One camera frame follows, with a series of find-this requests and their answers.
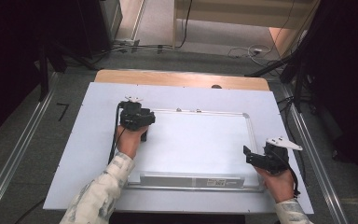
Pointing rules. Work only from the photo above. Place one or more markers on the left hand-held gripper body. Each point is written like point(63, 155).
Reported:
point(136, 117)

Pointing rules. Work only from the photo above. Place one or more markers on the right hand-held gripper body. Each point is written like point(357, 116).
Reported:
point(275, 158)

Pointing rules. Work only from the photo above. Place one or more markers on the white whiteboard with silver frame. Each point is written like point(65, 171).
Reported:
point(199, 143)

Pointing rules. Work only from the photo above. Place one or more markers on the person's left hand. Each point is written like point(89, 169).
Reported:
point(129, 141)

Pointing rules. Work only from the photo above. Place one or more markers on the person's right hand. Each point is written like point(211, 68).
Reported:
point(278, 185)

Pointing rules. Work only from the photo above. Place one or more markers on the dark round knob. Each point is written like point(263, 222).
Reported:
point(216, 86)

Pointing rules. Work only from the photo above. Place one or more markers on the black metal stand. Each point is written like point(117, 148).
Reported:
point(44, 74)
point(298, 84)

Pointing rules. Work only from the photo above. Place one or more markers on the dark cabinet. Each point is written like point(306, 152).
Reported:
point(93, 25)

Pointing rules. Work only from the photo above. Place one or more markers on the dark curtain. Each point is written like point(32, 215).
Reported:
point(348, 77)
point(9, 62)

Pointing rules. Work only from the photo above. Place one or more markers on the beige wooden furniture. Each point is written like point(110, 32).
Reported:
point(236, 14)

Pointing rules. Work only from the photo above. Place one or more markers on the aluminium floor rail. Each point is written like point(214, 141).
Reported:
point(12, 158)
point(317, 161)

